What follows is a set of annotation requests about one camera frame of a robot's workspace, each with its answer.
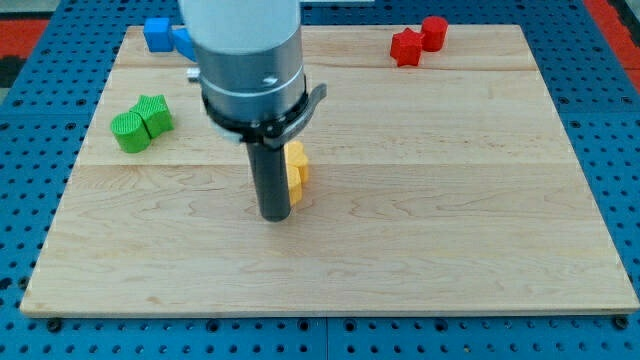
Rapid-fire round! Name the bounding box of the blue block behind arm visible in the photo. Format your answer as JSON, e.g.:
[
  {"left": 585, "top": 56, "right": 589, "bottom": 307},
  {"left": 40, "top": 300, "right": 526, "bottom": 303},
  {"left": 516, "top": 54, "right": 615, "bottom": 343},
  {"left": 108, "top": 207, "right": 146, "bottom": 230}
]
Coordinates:
[{"left": 172, "top": 28, "right": 196, "bottom": 62}]

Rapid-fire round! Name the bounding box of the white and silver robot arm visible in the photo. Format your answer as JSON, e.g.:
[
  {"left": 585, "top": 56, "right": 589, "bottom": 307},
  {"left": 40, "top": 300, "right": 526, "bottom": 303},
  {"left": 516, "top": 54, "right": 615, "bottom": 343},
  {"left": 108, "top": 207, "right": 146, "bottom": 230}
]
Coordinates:
[{"left": 179, "top": 0, "right": 307, "bottom": 143}]

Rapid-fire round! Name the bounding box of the yellow block lower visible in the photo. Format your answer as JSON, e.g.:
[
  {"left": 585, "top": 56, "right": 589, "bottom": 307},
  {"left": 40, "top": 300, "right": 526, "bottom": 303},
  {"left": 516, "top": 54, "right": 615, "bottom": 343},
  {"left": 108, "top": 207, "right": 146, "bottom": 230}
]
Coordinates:
[{"left": 286, "top": 164, "right": 303, "bottom": 206}]

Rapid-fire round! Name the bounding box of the yellow block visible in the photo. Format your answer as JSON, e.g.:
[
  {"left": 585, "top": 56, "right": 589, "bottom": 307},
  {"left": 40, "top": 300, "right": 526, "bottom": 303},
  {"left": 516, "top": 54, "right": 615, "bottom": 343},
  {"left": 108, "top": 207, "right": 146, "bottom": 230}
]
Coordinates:
[
  {"left": 286, "top": 164, "right": 303, "bottom": 206},
  {"left": 284, "top": 140, "right": 310, "bottom": 183}
]

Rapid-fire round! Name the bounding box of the yellow block upper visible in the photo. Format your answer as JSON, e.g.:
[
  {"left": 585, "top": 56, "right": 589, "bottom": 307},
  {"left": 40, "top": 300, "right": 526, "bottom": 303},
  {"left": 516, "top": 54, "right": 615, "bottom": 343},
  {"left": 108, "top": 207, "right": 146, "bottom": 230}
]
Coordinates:
[{"left": 284, "top": 140, "right": 310, "bottom": 183}]

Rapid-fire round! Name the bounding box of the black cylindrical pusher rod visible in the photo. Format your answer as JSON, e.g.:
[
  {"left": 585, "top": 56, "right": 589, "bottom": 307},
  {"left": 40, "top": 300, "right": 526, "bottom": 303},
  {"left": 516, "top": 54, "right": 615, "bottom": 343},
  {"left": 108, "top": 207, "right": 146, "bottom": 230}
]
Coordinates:
[{"left": 246, "top": 143, "right": 291, "bottom": 222}]

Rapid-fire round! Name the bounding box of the wooden board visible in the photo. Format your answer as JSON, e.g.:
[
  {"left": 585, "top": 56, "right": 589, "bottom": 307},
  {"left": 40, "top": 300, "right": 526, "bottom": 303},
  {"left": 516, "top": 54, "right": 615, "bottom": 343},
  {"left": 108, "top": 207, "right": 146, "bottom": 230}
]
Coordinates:
[{"left": 21, "top": 25, "right": 639, "bottom": 318}]

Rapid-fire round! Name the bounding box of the red star block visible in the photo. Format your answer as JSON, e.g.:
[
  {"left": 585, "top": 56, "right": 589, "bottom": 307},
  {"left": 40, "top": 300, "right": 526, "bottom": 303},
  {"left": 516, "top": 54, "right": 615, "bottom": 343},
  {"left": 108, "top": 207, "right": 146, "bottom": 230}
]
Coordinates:
[{"left": 390, "top": 28, "right": 424, "bottom": 67}]

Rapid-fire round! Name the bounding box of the green star block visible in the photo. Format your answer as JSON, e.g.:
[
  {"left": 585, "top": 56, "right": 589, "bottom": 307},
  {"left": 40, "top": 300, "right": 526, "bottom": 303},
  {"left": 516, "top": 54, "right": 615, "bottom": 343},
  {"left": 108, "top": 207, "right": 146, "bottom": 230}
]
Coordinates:
[{"left": 130, "top": 95, "right": 174, "bottom": 139}]

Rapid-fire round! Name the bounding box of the red cylinder block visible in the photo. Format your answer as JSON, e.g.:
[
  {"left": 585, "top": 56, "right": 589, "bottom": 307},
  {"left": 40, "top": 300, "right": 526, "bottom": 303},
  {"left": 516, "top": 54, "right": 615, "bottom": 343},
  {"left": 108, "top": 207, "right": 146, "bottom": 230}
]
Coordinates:
[{"left": 421, "top": 16, "right": 449, "bottom": 52}]

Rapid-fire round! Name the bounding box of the green cylinder block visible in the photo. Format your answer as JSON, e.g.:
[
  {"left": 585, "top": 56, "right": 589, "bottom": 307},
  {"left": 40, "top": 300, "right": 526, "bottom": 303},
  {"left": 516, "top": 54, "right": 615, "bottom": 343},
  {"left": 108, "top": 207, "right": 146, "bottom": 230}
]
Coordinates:
[{"left": 110, "top": 112, "right": 151, "bottom": 153}]

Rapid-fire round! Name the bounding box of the blue cube block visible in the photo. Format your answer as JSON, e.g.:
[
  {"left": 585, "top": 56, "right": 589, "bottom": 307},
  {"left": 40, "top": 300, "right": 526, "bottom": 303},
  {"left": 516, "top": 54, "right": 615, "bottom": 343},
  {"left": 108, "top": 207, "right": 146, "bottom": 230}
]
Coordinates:
[{"left": 143, "top": 17, "right": 174, "bottom": 52}]

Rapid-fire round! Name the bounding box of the black clamp ring with lever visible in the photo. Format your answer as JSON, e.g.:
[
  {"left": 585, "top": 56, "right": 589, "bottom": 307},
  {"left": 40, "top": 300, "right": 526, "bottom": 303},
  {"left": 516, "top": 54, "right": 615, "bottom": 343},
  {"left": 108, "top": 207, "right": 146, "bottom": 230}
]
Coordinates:
[{"left": 201, "top": 82, "right": 328, "bottom": 150}]

